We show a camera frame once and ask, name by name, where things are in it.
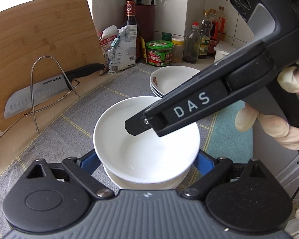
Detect santoku kitchen knife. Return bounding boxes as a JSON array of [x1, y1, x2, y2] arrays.
[[4, 63, 105, 119]]

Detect dark soy sauce bottle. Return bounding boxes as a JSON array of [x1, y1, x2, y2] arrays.
[[123, 1, 141, 63]]

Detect knife block with knives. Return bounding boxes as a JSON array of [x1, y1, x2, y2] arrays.
[[126, 0, 155, 42]]

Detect group of condiment bottles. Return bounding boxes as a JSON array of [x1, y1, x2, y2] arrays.
[[199, 7, 226, 59]]

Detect stacked white plates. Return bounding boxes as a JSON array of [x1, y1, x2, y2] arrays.
[[150, 65, 200, 98]]

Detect gloved right hand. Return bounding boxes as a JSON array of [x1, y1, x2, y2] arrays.
[[234, 63, 299, 151]]

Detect clear glass oil bottle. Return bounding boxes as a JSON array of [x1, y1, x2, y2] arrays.
[[183, 22, 201, 64]]

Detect grey checked cloth mat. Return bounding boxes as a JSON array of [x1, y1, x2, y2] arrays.
[[0, 64, 253, 238]]

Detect green lidded tub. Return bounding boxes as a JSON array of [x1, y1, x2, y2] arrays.
[[146, 40, 174, 67]]

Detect white floral bowl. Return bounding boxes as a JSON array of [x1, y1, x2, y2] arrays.
[[102, 164, 192, 191]]

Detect bamboo cutting board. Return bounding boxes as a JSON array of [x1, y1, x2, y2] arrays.
[[0, 0, 105, 132]]

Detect plain white bowl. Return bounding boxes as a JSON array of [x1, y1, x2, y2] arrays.
[[93, 96, 200, 183]]

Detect white seasoning bag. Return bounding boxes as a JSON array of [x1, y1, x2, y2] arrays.
[[99, 25, 136, 73]]

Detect yellow lidded jar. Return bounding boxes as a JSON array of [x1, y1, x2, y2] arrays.
[[172, 37, 185, 63]]

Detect white salt box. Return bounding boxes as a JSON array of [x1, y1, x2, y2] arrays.
[[213, 40, 237, 62]]

